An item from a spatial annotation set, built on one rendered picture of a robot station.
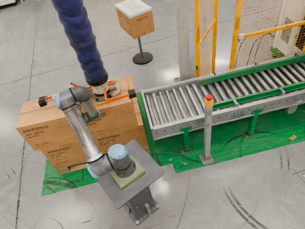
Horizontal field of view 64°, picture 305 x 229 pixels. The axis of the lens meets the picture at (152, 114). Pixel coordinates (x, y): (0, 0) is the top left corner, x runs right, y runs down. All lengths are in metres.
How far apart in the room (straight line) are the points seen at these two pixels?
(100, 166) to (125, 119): 0.83
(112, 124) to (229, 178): 1.46
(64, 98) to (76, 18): 0.66
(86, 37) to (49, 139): 1.25
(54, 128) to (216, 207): 1.90
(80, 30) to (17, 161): 2.32
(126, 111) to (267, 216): 1.78
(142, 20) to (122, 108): 2.00
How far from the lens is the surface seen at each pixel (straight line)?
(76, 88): 1.93
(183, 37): 3.60
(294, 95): 3.18
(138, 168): 2.18
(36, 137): 2.90
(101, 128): 2.75
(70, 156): 3.14
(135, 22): 4.15
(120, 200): 2.12
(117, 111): 2.59
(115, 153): 1.99
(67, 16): 2.16
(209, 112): 2.45
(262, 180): 3.07
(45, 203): 3.33
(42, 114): 2.81
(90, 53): 2.31
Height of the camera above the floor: 2.61
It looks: 46 degrees down
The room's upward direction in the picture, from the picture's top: 11 degrees counter-clockwise
